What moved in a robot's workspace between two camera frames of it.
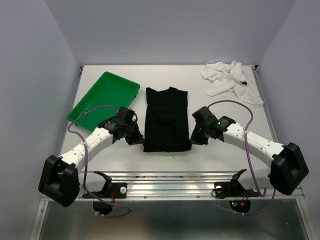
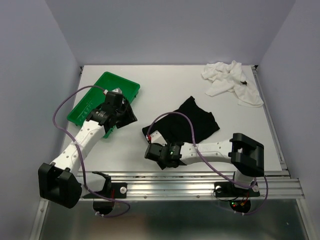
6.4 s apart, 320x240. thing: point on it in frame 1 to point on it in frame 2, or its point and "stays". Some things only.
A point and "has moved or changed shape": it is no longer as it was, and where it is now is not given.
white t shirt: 231,77 stays
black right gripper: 195,139 to 162,165
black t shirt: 167,128 has moved or changed shape
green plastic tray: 108,90 stays
